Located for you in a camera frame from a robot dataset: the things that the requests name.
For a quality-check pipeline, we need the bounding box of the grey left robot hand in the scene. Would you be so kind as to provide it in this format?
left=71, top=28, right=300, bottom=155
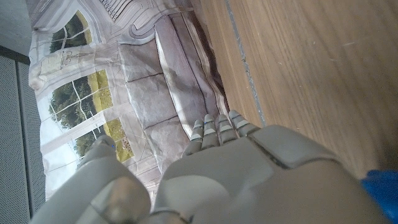
left=29, top=109, right=392, bottom=224

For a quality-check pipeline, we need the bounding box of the blue spiky stress ball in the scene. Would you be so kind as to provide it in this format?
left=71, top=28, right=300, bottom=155
left=360, top=169, right=398, bottom=222

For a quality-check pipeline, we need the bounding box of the printed living room backdrop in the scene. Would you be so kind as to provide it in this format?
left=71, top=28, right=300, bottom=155
left=24, top=0, right=233, bottom=202

